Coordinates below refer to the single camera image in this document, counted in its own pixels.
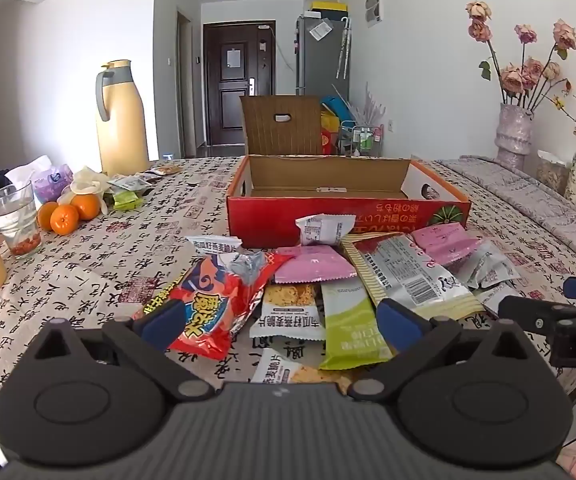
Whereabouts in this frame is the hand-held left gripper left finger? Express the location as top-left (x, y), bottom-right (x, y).
top-left (28, 299), bottom-right (213, 403)

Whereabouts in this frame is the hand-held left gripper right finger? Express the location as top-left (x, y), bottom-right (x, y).
top-left (350, 299), bottom-right (543, 403)

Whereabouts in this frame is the small silver snack packet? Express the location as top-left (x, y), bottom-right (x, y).
top-left (478, 280), bottom-right (524, 317)
top-left (455, 240), bottom-right (523, 291)

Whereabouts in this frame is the large silver striped snack packet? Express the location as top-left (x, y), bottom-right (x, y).
top-left (340, 234), bottom-right (486, 321)

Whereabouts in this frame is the red orange snack bag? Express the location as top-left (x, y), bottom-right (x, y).
top-left (133, 250), bottom-right (293, 361)

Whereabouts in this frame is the pink snack packet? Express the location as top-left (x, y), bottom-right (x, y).
top-left (274, 246), bottom-right (359, 284)
top-left (410, 222), bottom-right (483, 266)

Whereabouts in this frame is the oat crisp packet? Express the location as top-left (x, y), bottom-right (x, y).
top-left (250, 347), bottom-right (353, 396)
top-left (249, 284), bottom-right (329, 342)
top-left (185, 235), bottom-right (243, 257)

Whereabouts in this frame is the small white snack packet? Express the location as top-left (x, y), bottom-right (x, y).
top-left (295, 214), bottom-right (357, 247)

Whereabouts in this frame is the red cardboard box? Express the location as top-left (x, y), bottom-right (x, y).
top-left (225, 154), bottom-right (471, 250)

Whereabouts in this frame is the grey patterned cloth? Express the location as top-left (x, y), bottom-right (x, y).
top-left (432, 155), bottom-right (576, 271)

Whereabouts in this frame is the clear storage jar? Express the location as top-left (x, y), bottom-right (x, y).
top-left (535, 150), bottom-right (571, 193)

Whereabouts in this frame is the small green snack packet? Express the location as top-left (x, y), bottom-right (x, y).
top-left (113, 191), bottom-right (145, 211)

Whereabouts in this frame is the white printed snack packet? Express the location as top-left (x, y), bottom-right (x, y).
top-left (109, 174), bottom-right (153, 192)

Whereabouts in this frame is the orange cracker packet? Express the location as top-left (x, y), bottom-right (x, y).
top-left (145, 161), bottom-right (183, 176)

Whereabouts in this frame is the cream plastic bag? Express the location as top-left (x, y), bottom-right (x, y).
top-left (60, 166), bottom-right (114, 216)

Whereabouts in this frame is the pink textured vase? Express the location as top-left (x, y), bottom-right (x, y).
top-left (495, 102), bottom-right (536, 171)

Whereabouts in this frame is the purple tissue pack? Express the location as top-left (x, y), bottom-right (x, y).
top-left (33, 164), bottom-right (75, 203)

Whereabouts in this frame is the clear glass cup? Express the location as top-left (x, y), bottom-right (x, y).
top-left (0, 180), bottom-right (43, 260)

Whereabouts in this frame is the metal trolley rack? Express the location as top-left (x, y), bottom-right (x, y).
top-left (339, 122), bottom-right (385, 157)

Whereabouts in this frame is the yellow thermos jug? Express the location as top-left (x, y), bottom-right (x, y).
top-left (94, 59), bottom-right (149, 177)

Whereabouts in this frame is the white plastic bag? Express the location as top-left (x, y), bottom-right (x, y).
top-left (5, 155), bottom-right (51, 186)

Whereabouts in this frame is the purple feather decoration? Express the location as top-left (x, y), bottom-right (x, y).
top-left (353, 82), bottom-right (386, 126)

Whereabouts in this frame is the brown wooden chair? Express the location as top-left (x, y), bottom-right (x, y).
top-left (239, 94), bottom-right (323, 157)

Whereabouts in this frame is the dried pink rose bouquet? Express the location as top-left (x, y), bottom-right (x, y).
top-left (465, 0), bottom-right (576, 111)

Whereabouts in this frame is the dark brown door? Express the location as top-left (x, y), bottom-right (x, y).
top-left (203, 21), bottom-right (276, 147)

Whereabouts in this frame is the grey refrigerator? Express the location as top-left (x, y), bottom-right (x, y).
top-left (295, 14), bottom-right (349, 98)

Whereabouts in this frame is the white umbrella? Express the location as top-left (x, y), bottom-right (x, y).
top-left (336, 16), bottom-right (353, 80)

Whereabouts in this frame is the paper sheet on refrigerator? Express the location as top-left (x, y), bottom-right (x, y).
top-left (309, 20), bottom-right (336, 41)

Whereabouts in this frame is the yellow box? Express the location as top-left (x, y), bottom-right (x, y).
top-left (310, 1), bottom-right (349, 20)

